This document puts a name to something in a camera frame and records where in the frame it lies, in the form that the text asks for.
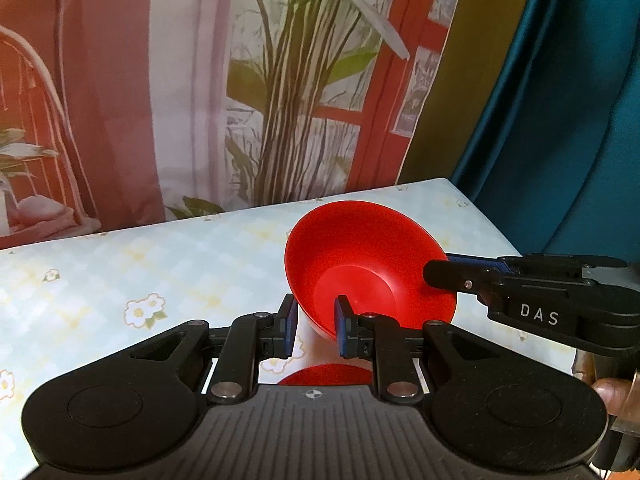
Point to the floral checked tablecloth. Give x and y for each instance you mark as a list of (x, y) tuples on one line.
[(150, 260)]

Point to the olive yellow curtain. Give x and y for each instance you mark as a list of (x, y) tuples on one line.
[(465, 85)]

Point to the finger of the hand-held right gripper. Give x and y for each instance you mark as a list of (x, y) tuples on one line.
[(550, 261), (450, 275)]

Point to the printed room scene backdrop cloth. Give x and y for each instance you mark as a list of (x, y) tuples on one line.
[(150, 85)]

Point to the red plastic bowl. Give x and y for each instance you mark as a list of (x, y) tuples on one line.
[(325, 375), (370, 240)]

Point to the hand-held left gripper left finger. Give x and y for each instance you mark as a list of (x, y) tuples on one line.
[(287, 327)]

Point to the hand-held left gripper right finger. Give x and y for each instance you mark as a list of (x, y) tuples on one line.
[(344, 327)]

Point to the teal curtain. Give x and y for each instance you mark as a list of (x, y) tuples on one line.
[(575, 110)]

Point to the person's right hand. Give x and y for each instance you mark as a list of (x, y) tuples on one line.
[(615, 395)]

